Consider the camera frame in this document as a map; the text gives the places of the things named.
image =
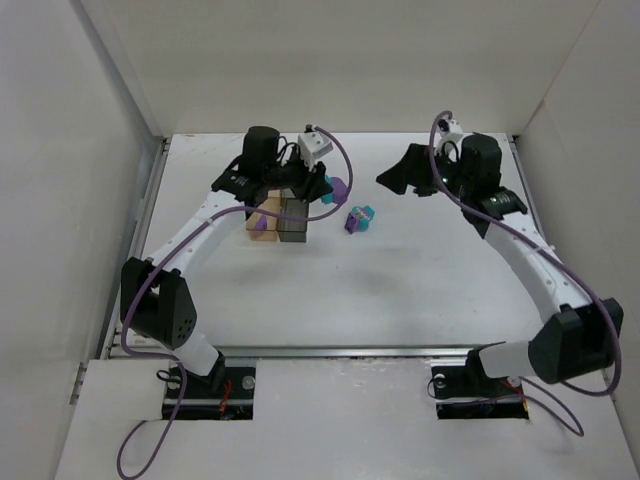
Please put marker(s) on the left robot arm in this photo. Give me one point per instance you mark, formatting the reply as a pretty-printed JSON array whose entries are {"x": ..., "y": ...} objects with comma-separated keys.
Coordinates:
[{"x": 155, "y": 300}]

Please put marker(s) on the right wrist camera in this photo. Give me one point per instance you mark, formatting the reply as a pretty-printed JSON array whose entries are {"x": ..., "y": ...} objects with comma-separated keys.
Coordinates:
[{"x": 449, "y": 130}]

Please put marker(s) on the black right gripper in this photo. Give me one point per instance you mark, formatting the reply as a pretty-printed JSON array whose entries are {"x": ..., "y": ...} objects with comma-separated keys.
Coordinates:
[{"x": 426, "y": 167}]

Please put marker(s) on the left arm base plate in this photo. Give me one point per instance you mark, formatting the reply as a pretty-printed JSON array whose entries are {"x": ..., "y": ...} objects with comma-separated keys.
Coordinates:
[{"x": 229, "y": 399}]

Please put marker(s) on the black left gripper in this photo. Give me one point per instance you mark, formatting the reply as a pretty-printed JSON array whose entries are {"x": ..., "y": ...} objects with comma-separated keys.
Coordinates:
[{"x": 310, "y": 180}]

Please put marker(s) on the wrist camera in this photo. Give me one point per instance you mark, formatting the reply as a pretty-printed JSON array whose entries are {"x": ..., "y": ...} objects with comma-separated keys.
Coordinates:
[
  {"x": 313, "y": 145},
  {"x": 449, "y": 130}
]

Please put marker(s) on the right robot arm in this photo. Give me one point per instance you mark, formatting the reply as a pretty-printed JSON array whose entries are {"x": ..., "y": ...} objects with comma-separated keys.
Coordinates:
[{"x": 580, "y": 332}]

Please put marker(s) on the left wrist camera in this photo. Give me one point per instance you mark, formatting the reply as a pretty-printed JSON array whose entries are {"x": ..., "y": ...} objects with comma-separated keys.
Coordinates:
[{"x": 313, "y": 145}]

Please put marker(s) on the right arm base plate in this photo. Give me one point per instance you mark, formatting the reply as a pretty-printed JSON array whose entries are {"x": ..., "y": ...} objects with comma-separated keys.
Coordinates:
[{"x": 460, "y": 395}]

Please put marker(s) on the front aluminium rail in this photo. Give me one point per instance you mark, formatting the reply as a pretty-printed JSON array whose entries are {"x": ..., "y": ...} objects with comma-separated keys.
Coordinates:
[{"x": 344, "y": 352}]

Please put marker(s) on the purple lego piece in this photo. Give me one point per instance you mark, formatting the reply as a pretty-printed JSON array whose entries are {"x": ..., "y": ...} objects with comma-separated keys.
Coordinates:
[{"x": 339, "y": 193}]

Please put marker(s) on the small purple lego brick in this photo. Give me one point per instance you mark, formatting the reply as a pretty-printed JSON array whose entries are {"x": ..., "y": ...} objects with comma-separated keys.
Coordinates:
[{"x": 261, "y": 226}]

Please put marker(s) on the round teal printed lego tile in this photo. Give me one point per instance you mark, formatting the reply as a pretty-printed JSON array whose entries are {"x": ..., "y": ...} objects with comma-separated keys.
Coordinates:
[{"x": 362, "y": 217}]

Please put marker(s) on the smoky grey transparent container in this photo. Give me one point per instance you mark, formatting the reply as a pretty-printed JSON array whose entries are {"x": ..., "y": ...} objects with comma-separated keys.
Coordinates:
[{"x": 293, "y": 229}]

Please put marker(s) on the aluminium table edge rail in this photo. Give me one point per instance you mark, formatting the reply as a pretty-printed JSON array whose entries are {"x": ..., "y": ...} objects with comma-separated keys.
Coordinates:
[{"x": 536, "y": 165}]

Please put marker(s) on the teal lego brick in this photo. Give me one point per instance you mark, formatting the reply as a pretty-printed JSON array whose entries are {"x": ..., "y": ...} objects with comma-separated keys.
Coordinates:
[{"x": 327, "y": 197}]

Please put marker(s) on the left aluminium rail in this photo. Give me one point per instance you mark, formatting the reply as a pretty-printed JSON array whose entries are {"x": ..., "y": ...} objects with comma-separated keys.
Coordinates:
[{"x": 136, "y": 227}]

